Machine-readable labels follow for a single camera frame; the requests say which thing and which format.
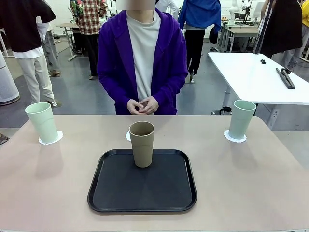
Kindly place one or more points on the person in black top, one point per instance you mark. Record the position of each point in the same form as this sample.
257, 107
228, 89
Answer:
24, 31

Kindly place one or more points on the person in purple hoodie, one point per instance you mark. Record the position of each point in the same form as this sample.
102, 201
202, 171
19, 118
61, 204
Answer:
144, 60

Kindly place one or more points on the person's left hand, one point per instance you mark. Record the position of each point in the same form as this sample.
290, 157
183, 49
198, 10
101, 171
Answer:
152, 105

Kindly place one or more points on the person in white shirt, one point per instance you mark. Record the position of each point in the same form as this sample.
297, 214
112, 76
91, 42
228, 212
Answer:
170, 7

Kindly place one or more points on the white side table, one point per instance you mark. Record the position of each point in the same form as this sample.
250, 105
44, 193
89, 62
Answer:
251, 77

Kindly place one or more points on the black plastic serving tray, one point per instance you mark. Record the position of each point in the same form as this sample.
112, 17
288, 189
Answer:
142, 188

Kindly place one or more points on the beige desk with grey frame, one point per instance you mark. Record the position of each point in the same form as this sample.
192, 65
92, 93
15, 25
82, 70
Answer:
241, 30

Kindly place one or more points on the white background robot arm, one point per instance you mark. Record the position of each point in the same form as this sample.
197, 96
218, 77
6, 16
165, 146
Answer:
233, 9

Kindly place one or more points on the person in black coat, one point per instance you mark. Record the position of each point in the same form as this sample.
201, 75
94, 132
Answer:
280, 26

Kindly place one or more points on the brown plastic cup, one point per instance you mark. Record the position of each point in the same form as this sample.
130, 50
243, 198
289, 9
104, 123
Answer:
142, 149

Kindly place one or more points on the pale green plastic cup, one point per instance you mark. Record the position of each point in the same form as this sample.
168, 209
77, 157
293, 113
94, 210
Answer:
241, 120
42, 123

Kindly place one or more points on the grey desk with metal legs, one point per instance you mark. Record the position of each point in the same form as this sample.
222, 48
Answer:
68, 26

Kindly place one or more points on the black bag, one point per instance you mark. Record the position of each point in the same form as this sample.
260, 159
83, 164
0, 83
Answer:
213, 35

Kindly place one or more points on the person's right hand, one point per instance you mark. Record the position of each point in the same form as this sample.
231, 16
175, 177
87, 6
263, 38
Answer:
134, 106

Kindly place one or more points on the person's right forearm purple sleeve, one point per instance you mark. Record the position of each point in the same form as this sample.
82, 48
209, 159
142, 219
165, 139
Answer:
113, 93

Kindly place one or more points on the person in grey trousers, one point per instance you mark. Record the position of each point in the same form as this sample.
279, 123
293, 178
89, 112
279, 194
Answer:
51, 48

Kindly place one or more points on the person in plaid shirt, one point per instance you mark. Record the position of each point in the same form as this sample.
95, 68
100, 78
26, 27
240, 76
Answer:
90, 19

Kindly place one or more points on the black kettle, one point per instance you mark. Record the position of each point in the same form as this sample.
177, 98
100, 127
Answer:
225, 111

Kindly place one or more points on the person's left forearm purple sleeve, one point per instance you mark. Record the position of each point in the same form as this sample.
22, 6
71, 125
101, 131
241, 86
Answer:
170, 89

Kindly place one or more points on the person in yellow top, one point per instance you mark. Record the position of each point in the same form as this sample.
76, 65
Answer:
306, 17

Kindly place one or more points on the white cylindrical air purifier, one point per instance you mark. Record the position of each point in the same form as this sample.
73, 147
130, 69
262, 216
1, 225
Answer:
6, 82

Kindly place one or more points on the person in blue jacket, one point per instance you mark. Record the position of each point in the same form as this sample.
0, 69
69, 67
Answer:
200, 14

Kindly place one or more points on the black folded tripod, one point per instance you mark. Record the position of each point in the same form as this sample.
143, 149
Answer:
286, 78

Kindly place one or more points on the white scalloped paper coaster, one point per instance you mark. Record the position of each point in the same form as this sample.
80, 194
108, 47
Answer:
128, 136
227, 136
60, 137

